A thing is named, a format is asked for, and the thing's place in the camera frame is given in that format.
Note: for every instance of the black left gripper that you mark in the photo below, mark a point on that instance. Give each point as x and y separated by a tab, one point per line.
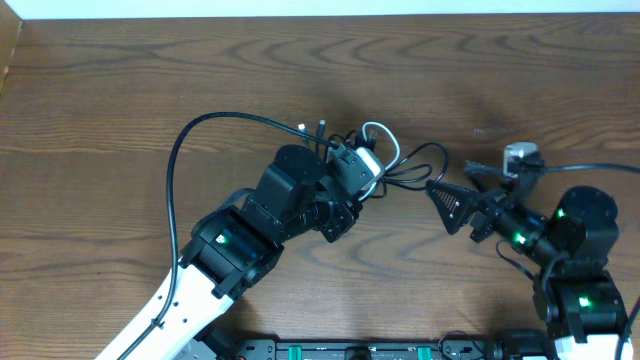
344	227

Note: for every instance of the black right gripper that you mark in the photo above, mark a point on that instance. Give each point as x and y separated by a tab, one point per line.
491	202

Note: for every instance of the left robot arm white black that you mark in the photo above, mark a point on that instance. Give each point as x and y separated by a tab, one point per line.
234	248

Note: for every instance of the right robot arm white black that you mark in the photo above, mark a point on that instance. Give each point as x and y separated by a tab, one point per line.
573	293

